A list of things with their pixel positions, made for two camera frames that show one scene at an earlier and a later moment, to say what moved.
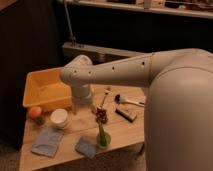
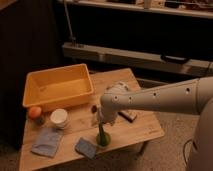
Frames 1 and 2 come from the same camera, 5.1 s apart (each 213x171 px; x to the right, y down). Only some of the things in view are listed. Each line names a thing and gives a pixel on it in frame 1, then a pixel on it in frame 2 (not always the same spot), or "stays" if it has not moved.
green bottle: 103,138 stays
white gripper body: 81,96 to 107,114
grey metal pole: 73,37 stays
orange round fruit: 35,112 stays
